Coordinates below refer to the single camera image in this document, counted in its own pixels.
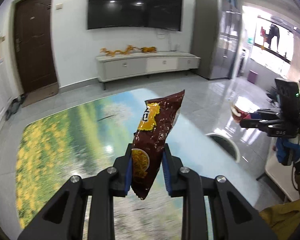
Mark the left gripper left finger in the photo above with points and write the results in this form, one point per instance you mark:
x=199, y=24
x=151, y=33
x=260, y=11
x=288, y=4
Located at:
x=123, y=178

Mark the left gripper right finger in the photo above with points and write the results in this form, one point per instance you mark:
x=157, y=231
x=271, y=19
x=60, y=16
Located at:
x=174, y=171

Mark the red pink wrapper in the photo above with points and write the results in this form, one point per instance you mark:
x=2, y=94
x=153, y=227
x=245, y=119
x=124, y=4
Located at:
x=237, y=114

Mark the brown snack bag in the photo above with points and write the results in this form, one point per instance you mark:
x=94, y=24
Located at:
x=149, y=140

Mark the white trash bin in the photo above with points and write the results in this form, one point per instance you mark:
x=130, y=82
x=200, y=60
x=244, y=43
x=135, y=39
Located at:
x=226, y=144

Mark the right blue white gloved hand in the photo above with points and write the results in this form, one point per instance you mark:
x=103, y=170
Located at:
x=288, y=150

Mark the purple stool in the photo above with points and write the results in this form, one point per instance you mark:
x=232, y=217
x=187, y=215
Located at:
x=252, y=76

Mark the yellow jacket sleeve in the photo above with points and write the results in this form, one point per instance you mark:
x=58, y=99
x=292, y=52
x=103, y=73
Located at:
x=283, y=219

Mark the white tv cabinet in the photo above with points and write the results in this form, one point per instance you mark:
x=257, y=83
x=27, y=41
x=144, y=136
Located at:
x=143, y=64

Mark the brown door mat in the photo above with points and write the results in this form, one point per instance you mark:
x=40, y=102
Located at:
x=41, y=94

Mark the grey refrigerator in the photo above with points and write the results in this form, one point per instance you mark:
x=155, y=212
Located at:
x=216, y=29

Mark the golden dragon ornament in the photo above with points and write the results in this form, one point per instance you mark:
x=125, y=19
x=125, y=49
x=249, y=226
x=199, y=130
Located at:
x=129, y=49

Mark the grey slippers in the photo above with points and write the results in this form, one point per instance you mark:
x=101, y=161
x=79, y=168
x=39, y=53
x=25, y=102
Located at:
x=14, y=106

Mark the dark brown entrance door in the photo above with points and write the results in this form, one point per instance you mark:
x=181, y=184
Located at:
x=32, y=42

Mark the black wall television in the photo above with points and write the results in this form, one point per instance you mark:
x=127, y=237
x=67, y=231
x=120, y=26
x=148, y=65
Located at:
x=162, y=14

